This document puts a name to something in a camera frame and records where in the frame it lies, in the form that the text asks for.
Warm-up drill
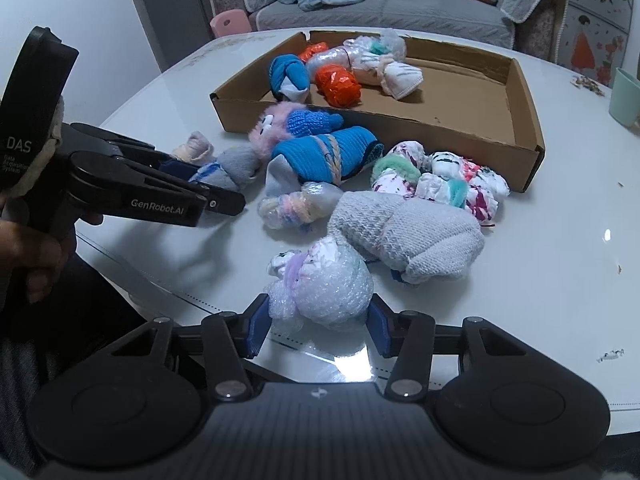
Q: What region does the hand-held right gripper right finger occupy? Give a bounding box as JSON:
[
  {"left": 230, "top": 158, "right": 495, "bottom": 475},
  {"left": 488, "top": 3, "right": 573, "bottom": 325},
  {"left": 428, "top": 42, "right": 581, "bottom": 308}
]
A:
[{"left": 365, "top": 295, "right": 526, "bottom": 403}]

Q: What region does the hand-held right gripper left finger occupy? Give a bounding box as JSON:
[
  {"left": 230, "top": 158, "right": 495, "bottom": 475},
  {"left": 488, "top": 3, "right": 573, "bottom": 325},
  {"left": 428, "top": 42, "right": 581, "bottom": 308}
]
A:
[{"left": 112, "top": 292, "right": 273, "bottom": 403}]

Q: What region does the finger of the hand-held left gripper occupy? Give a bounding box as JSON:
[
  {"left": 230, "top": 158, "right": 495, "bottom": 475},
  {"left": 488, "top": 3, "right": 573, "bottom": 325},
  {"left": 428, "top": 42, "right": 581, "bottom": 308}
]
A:
[
  {"left": 69, "top": 152, "right": 247, "bottom": 228},
  {"left": 60, "top": 122, "right": 201, "bottom": 181}
]

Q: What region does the pink sock bundle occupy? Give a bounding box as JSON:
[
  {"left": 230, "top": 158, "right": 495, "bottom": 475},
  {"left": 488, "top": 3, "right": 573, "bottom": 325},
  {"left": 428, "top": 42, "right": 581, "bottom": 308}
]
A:
[{"left": 170, "top": 131, "right": 216, "bottom": 166}]

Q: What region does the grey sock bundle blue tie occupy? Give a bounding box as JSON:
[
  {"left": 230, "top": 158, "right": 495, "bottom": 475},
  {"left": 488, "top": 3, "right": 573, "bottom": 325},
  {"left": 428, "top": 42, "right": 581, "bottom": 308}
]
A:
[{"left": 187, "top": 145, "right": 263, "bottom": 192}]

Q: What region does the bubble wrap bundle purple tie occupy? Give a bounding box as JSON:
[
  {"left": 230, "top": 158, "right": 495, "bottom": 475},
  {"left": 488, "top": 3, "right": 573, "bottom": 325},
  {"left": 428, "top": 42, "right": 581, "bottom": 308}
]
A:
[{"left": 263, "top": 236, "right": 374, "bottom": 333}]

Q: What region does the grey knit cloth bundle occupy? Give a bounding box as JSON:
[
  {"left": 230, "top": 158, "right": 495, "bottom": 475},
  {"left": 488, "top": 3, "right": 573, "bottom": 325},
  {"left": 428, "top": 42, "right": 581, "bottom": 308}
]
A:
[{"left": 327, "top": 192, "right": 486, "bottom": 286}]

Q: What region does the clear bundle pastel scrunchie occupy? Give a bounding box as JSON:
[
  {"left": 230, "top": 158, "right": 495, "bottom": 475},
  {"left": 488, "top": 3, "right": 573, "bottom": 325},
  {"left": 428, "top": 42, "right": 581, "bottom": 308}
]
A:
[{"left": 257, "top": 181, "right": 346, "bottom": 231}]

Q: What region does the pink plush toy blue hat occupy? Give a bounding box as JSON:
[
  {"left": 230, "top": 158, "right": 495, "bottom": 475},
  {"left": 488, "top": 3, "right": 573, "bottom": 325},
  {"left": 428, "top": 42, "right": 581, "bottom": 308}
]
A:
[{"left": 248, "top": 101, "right": 345, "bottom": 153}]

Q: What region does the blue and white sock bundle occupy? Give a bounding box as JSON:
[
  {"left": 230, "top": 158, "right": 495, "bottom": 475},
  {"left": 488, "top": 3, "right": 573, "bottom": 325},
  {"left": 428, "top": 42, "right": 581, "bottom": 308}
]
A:
[{"left": 269, "top": 54, "right": 312, "bottom": 103}]

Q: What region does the blue rope-tied sock bundle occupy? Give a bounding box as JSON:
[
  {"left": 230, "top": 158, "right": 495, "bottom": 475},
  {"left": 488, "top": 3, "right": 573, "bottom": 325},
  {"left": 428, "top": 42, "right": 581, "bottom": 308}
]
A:
[{"left": 264, "top": 127, "right": 386, "bottom": 196}]

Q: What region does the white bundle teal hair tie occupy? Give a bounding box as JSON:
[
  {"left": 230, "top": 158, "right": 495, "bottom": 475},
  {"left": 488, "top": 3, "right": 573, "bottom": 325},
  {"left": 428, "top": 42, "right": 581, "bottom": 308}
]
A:
[{"left": 415, "top": 170, "right": 511, "bottom": 226}]

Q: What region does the white bundle green fuzzy band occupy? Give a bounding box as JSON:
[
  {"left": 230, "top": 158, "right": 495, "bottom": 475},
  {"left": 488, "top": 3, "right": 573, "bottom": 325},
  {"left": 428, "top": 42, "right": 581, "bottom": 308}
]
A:
[{"left": 370, "top": 141, "right": 428, "bottom": 196}]

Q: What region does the small orange foil bundle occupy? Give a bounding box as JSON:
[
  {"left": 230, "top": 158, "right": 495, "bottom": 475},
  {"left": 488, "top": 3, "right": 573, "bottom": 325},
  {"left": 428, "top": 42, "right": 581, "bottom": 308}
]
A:
[{"left": 298, "top": 44, "right": 331, "bottom": 63}]

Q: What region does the white bundle red rubber band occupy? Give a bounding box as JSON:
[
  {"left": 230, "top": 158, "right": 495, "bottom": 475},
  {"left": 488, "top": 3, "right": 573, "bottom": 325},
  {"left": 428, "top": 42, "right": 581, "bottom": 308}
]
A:
[{"left": 427, "top": 151, "right": 496, "bottom": 186}]

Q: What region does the large orange foil bundle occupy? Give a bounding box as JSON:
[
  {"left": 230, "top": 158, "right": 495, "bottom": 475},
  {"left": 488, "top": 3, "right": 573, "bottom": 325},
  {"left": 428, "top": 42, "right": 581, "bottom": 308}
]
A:
[{"left": 315, "top": 64, "right": 362, "bottom": 108}]

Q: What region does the bubble wrap bundle teal tie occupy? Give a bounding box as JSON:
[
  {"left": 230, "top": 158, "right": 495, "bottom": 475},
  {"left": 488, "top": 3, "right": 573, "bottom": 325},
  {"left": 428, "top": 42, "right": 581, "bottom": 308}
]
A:
[{"left": 345, "top": 29, "right": 407, "bottom": 73}]

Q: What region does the white face mask bundle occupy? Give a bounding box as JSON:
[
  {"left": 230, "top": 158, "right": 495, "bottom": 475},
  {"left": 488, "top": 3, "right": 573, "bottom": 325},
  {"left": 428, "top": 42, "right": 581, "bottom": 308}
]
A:
[{"left": 357, "top": 55, "right": 423, "bottom": 101}]

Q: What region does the shallow cardboard box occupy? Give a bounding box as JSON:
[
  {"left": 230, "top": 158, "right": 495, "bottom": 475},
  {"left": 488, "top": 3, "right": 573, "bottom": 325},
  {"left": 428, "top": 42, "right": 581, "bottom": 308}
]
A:
[{"left": 210, "top": 30, "right": 546, "bottom": 193}]

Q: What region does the person's left hand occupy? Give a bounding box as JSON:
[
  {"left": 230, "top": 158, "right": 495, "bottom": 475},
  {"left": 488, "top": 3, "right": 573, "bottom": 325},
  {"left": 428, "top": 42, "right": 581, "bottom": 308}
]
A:
[{"left": 0, "top": 195, "right": 103, "bottom": 306}]

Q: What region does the pink plastic stool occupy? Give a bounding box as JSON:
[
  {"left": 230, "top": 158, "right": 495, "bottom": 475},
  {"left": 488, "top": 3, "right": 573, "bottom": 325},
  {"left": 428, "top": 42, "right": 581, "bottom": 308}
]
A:
[{"left": 210, "top": 12, "right": 256, "bottom": 38}]

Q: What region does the grey door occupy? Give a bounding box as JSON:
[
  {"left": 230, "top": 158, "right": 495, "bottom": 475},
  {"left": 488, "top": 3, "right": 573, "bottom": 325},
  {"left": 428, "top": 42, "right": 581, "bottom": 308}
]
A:
[{"left": 119, "top": 0, "right": 217, "bottom": 78}]

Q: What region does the grey sofa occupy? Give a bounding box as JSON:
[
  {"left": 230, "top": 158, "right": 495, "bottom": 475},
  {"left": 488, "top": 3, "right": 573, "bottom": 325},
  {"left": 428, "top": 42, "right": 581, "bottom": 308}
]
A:
[{"left": 204, "top": 0, "right": 571, "bottom": 63}]

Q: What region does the pile of seed shells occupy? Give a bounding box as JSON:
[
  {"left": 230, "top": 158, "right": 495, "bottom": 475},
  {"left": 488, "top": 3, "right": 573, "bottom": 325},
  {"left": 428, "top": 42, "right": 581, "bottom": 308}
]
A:
[{"left": 571, "top": 75, "right": 606, "bottom": 97}]

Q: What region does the green cup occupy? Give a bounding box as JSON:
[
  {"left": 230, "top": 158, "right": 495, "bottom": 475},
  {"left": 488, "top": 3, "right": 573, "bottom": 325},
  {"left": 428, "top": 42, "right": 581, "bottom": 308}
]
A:
[{"left": 607, "top": 67, "right": 640, "bottom": 133}]

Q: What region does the wall poster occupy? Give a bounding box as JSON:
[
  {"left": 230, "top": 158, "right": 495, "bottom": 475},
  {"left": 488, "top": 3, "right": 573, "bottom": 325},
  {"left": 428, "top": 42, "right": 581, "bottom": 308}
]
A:
[{"left": 552, "top": 0, "right": 633, "bottom": 88}]

